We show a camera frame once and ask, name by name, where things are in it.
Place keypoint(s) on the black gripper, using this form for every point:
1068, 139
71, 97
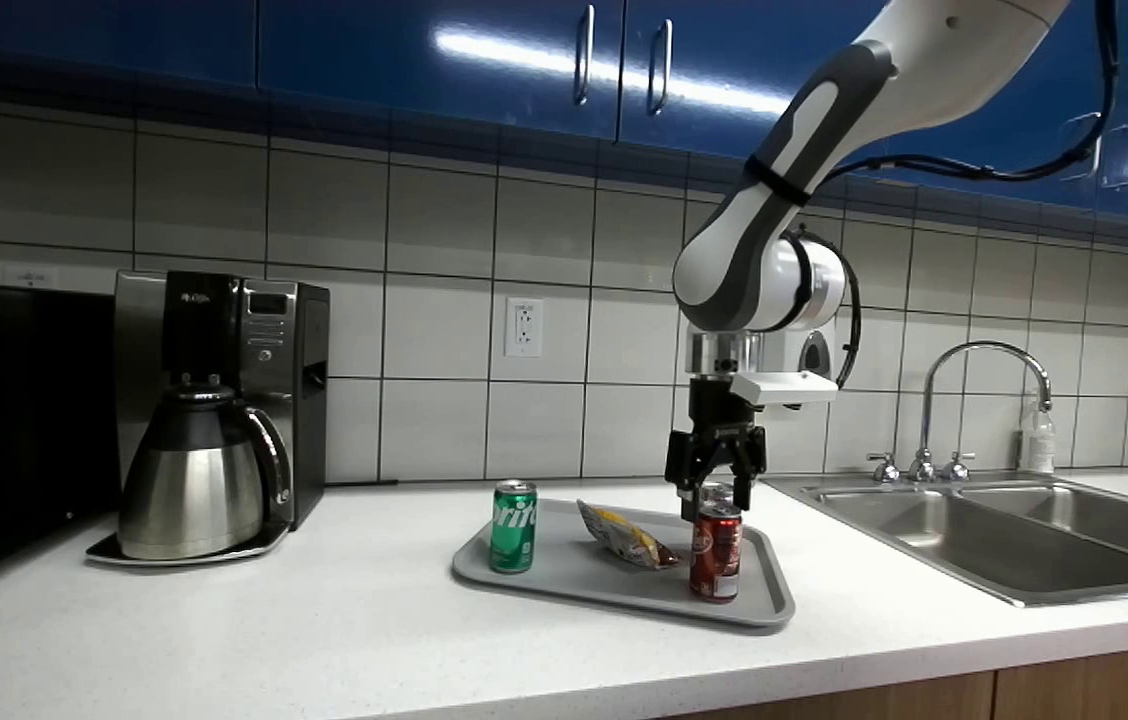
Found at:
718, 432

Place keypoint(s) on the chrome gooseneck faucet spout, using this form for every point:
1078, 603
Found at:
984, 346

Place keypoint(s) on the green soda can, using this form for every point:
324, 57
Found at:
514, 531

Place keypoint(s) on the wooden base cabinet front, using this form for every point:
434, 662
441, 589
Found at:
1097, 685

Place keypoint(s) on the white wall soap dispenser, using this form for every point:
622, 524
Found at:
815, 359

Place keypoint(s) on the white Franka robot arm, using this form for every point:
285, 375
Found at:
788, 147

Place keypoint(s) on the stainless steel double sink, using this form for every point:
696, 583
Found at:
1029, 546

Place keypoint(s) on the black microwave oven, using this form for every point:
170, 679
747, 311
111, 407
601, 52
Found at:
10, 426

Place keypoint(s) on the stainless steel carafe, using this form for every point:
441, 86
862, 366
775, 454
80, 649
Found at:
199, 486

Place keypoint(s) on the red soda can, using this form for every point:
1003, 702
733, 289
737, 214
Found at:
715, 555

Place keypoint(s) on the white wall power outlet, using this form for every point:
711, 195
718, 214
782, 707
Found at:
526, 327

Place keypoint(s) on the clear soap bottle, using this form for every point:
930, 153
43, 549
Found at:
1039, 443

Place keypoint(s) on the yellow brown chip bag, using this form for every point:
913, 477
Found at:
625, 538

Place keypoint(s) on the black steel coffee maker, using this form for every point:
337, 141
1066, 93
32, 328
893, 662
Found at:
268, 386

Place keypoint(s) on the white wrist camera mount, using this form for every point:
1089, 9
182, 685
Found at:
785, 391

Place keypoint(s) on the grey plastic tray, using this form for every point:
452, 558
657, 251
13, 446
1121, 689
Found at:
588, 574

